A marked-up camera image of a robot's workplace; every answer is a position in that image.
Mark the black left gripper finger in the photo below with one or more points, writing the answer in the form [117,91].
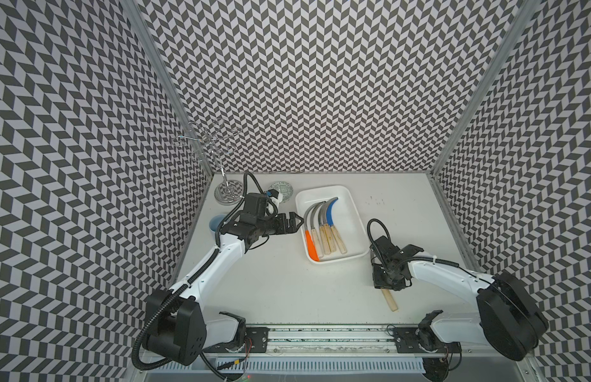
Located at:
[294,226]
[293,216]

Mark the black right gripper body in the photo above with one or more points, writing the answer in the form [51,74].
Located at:
[385,278]

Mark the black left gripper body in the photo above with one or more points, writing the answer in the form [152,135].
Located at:
[274,224]

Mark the blue blade wooden handle sickle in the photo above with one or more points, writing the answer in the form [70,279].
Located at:
[338,239]

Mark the orange handle small sickle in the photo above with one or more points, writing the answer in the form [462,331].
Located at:
[309,242]

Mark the white plastic storage box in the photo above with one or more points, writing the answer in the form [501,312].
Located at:
[346,218]

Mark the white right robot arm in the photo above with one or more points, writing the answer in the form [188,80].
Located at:
[506,316]

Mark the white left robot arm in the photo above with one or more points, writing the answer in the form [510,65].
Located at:
[176,328]

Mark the green patterned ceramic bowl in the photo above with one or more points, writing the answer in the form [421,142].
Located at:
[284,189]

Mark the light blue plastic cup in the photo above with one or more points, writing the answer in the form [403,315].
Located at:
[215,222]

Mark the chrome mug tree stand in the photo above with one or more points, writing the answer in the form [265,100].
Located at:
[210,147]

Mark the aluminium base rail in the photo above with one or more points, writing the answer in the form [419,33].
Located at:
[383,340]

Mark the aluminium left corner post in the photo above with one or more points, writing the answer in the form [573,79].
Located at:
[139,27]

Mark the aluminium corner post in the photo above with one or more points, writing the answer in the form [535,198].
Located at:
[139,27]
[525,13]

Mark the aluminium right corner post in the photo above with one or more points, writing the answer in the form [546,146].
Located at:
[525,13]

